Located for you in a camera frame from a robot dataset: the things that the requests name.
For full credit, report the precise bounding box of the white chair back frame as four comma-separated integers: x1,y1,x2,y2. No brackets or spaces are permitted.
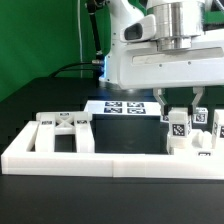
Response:
35,111,95,153

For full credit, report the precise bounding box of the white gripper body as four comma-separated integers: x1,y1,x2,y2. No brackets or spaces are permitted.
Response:
118,13,224,89

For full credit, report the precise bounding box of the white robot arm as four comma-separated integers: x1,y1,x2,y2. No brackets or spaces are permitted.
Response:
86,0,224,114

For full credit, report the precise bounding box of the white sheet with markers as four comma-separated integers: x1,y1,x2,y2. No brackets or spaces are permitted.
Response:
84,100,161,116

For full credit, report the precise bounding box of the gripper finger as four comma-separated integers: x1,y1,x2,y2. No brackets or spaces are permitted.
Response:
153,88,169,115
188,86,205,115

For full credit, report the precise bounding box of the white chair seat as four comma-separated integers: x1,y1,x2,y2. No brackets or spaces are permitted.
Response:
166,129,214,156

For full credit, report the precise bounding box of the white cable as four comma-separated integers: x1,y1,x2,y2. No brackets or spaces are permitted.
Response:
77,0,84,79

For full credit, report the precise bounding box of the black cable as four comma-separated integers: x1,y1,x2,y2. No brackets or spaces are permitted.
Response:
49,60,105,78

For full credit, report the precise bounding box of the white U-shaped fence frame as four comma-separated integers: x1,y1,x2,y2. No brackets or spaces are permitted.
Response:
1,121,224,180

